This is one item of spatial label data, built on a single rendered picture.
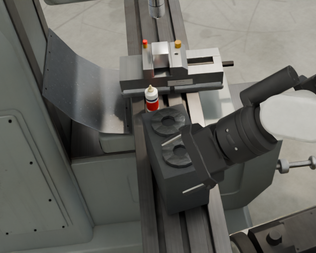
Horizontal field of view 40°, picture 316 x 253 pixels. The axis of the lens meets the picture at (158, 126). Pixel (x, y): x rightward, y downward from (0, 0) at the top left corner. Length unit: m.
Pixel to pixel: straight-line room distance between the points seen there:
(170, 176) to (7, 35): 0.54
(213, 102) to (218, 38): 1.56
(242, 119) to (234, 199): 1.25
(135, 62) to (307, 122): 0.92
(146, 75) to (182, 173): 0.47
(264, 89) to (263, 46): 2.35
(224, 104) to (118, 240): 0.80
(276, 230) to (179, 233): 0.43
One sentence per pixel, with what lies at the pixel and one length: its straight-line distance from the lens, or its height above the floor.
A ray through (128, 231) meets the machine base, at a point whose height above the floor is 0.20.
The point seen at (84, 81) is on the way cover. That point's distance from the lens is 1.55.
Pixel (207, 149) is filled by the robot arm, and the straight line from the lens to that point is 0.78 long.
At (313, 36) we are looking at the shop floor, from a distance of 3.21.
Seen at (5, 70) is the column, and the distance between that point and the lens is 1.23.
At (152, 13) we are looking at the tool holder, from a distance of 1.30.
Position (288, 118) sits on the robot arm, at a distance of 0.67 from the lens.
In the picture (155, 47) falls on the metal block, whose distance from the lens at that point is 1.42.
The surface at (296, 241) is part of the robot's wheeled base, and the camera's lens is 1.56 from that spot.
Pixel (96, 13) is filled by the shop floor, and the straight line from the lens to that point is 3.45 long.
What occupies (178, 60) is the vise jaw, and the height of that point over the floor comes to 1.03.
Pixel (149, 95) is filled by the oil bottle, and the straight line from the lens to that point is 1.35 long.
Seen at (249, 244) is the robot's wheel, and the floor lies 0.60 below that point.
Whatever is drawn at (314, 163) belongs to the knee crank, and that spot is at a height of 0.52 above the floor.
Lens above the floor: 1.98
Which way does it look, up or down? 51 degrees down
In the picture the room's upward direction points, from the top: 6 degrees counter-clockwise
